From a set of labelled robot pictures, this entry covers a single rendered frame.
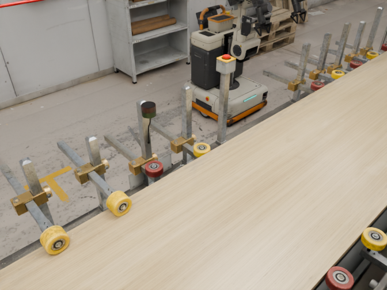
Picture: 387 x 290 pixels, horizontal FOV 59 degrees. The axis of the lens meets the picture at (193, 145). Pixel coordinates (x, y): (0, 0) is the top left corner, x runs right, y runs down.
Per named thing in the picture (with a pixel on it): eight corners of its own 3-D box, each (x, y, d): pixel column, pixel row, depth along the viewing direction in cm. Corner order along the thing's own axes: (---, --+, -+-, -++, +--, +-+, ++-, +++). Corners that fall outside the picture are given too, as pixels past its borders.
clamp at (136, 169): (129, 170, 162) (128, 162, 159) (152, 158, 169) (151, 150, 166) (136, 176, 159) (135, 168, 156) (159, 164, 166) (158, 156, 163)
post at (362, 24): (343, 80, 286) (360, 21, 257) (345, 79, 287) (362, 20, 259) (347, 81, 283) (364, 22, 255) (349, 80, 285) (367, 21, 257)
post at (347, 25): (328, 84, 270) (344, 22, 241) (330, 83, 271) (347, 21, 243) (332, 86, 267) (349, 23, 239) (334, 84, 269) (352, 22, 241)
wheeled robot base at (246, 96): (181, 103, 372) (181, 81, 357) (222, 85, 406) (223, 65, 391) (226, 129, 332) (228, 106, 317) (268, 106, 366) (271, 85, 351)
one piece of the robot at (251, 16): (236, 33, 298) (238, 7, 285) (257, 26, 313) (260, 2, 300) (250, 38, 289) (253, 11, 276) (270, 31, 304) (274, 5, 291)
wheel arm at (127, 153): (104, 141, 180) (103, 134, 178) (110, 138, 182) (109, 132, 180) (154, 184, 155) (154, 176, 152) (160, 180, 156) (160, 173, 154)
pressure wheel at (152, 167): (143, 183, 158) (140, 164, 152) (156, 176, 163) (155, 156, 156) (153, 193, 154) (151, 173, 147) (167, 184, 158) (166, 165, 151)
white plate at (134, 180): (129, 190, 169) (127, 174, 163) (171, 167, 183) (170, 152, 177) (130, 190, 168) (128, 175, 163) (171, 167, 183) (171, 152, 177)
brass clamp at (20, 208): (12, 208, 129) (8, 198, 126) (48, 191, 137) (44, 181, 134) (19, 217, 126) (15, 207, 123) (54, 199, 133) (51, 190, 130)
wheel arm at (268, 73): (262, 75, 246) (262, 70, 243) (265, 74, 248) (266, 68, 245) (316, 98, 220) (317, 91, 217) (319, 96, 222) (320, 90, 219)
